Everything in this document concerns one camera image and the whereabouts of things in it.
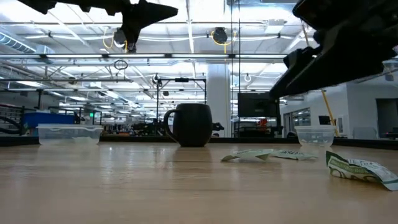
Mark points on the blue storage bin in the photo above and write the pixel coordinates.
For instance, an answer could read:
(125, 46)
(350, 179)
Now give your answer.
(46, 119)

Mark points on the black ceramic mug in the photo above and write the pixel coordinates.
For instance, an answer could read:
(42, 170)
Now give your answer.
(192, 124)

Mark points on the clear rectangular plastic container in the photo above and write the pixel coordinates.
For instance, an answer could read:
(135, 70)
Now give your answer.
(70, 134)

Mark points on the red background object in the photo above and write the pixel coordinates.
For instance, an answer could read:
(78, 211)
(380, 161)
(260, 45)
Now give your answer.
(262, 122)

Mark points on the yellow diagonal pole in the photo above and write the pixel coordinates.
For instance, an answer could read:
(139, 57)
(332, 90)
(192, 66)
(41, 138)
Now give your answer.
(329, 112)

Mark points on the grey door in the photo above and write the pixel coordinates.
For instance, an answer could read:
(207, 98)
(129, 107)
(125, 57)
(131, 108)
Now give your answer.
(387, 118)

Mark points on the white building pillar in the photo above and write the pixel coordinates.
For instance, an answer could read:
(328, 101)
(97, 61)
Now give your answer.
(218, 99)

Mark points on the long horizontal light bar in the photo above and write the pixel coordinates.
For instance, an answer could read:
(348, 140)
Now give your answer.
(155, 56)

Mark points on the black monitor screen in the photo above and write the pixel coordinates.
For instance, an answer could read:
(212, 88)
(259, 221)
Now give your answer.
(258, 105)

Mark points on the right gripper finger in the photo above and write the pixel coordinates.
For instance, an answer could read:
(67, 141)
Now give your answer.
(300, 56)
(335, 71)

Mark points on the green white paper packet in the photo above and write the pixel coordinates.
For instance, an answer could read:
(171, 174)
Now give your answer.
(248, 154)
(293, 154)

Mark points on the thin black vertical pole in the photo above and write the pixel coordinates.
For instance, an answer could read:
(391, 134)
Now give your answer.
(231, 68)
(239, 68)

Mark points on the small dark wall screen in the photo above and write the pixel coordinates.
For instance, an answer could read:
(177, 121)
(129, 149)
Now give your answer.
(324, 120)

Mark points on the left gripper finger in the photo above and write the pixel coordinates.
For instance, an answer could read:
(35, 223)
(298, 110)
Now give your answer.
(131, 29)
(155, 14)

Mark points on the black metal frame rig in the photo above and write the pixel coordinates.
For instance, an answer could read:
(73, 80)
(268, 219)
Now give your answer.
(182, 80)

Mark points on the clear round plastic cup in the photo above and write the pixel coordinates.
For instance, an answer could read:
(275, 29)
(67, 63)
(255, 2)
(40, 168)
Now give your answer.
(315, 135)

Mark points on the large green white packet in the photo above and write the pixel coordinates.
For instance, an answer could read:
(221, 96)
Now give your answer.
(357, 169)

